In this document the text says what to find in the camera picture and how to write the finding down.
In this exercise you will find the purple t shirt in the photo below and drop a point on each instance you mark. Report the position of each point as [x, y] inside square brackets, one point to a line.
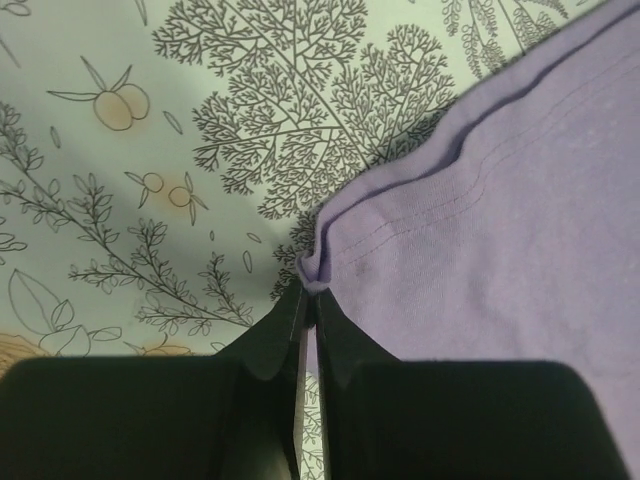
[513, 232]

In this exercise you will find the floral table mat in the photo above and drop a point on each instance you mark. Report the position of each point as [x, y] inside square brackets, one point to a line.
[162, 162]

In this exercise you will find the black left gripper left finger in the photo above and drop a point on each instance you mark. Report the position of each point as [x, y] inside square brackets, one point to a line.
[230, 415]

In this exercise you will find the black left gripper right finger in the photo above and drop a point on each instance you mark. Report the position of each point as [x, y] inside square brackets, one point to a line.
[385, 418]

